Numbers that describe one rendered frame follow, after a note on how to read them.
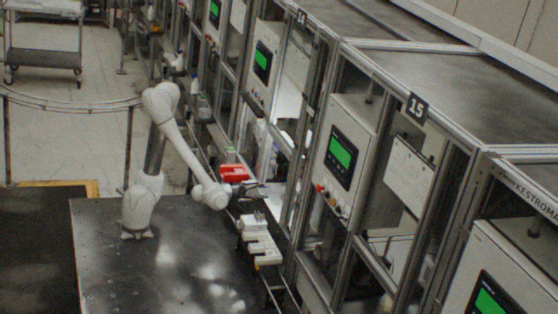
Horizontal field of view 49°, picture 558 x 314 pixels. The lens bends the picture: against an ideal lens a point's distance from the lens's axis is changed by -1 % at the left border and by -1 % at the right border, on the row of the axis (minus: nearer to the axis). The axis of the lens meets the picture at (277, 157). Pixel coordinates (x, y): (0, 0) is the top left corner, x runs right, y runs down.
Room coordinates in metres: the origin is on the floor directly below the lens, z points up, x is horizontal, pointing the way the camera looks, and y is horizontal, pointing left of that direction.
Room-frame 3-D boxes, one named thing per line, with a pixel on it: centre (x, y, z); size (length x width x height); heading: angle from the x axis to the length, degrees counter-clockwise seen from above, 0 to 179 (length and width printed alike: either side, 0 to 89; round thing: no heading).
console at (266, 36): (3.47, 0.08, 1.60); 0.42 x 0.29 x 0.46; 25
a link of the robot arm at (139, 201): (2.90, 0.72, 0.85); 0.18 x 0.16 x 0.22; 177
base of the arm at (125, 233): (2.87, 0.72, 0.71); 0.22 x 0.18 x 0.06; 25
